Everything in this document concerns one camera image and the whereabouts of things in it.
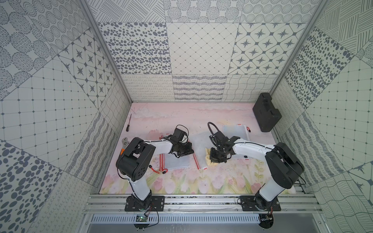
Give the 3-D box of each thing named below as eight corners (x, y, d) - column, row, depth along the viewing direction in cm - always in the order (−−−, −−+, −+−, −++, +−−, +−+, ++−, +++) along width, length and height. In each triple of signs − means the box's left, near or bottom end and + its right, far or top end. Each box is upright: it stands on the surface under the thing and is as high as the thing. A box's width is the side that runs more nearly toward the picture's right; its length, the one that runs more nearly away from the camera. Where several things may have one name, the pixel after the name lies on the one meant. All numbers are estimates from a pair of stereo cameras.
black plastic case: (259, 133, 104) (271, 116, 89) (251, 110, 119) (260, 92, 104) (269, 133, 104) (282, 117, 89) (259, 110, 119) (269, 92, 104)
